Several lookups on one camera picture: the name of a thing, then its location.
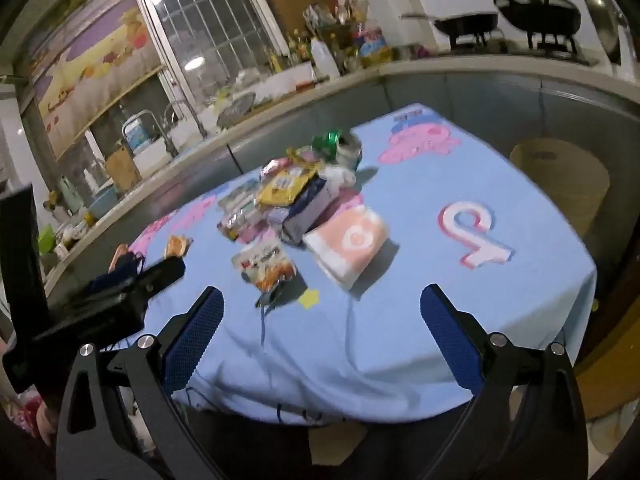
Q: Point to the white orange snack packet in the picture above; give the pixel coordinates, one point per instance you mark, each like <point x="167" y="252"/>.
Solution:
<point x="265" y="265"/>

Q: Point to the black gas stove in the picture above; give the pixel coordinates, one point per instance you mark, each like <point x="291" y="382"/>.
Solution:
<point x="550" y="50"/>

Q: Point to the light blue basin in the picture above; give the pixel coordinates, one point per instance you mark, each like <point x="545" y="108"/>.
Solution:
<point x="102" y="201"/>

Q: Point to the beige plastic waste bin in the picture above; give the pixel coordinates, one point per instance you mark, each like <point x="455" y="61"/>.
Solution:
<point x="560" y="185"/>

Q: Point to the green drink can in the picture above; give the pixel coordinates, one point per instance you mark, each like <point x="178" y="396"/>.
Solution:
<point x="326" y="142"/>

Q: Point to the white plastic jug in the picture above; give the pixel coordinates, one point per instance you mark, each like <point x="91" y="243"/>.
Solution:
<point x="324" y="60"/>

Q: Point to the pink tissue pack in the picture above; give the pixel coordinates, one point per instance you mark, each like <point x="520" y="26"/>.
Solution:
<point x="345" y="245"/>

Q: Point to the barred kitchen window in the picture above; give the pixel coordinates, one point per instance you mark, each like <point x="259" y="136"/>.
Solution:
<point x="210" y="25"/>

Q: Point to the black wok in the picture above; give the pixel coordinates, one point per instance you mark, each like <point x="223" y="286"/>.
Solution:
<point x="545" y="15"/>

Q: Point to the metal wok lid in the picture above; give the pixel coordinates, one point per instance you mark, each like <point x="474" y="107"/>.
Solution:
<point x="600" y="15"/>

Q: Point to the metal sink faucet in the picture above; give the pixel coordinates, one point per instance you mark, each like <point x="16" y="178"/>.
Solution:
<point x="192" y="115"/>

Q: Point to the yellow snack packet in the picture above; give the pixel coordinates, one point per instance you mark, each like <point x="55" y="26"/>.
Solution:
<point x="285" y="187"/>

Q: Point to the brown cardboard sheet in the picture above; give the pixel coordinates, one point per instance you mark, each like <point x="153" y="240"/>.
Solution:
<point x="295" y="0"/>

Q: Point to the small metal pot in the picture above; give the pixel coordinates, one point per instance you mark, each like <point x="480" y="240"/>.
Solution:
<point x="410" y="52"/>

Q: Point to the small orange wrapper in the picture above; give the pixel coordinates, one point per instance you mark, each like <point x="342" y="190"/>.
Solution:
<point x="177" y="245"/>

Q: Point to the clear colourful snack packet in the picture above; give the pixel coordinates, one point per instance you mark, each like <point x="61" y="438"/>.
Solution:
<point x="237" y="210"/>

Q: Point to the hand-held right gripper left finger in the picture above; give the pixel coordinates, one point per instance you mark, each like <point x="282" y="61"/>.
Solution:
<point x="200" y="330"/>

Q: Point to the grey kitchen cabinet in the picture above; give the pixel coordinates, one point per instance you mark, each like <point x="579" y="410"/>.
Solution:
<point x="475" y="95"/>

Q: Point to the group of condiment bottles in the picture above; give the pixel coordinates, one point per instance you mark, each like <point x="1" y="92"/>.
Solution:
<point x="345" y="25"/>

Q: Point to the wooden cutting board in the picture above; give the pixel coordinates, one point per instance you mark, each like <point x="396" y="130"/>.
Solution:
<point x="122" y="170"/>

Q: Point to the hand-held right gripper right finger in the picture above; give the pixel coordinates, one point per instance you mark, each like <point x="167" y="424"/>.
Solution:
<point x="450" y="335"/>

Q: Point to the blue cartoon printed tablecloth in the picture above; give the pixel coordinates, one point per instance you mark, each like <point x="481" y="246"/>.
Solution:
<point x="400" y="310"/>

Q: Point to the wooden door frame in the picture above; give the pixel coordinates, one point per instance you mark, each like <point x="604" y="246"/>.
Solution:
<point x="615" y="350"/>

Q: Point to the round metal strainer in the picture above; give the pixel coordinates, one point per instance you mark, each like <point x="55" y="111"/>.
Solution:
<point x="235" y="110"/>

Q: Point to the black frying pan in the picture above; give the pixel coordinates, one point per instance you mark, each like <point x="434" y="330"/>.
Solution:
<point x="465" y="25"/>

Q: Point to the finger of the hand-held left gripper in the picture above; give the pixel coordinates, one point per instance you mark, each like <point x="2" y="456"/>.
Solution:
<point x="165" y="274"/>

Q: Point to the white and blue carton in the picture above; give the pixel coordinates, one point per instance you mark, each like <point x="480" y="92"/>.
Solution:
<point x="312" y="207"/>

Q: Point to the fruit wall poster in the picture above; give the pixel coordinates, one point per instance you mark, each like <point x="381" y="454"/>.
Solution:
<point x="90" y="70"/>

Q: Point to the white blue container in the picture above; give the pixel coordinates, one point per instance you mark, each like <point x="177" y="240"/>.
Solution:
<point x="136" y="135"/>

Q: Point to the clear plastic bottle green label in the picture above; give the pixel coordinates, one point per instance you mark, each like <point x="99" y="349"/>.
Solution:
<point x="351" y="152"/>

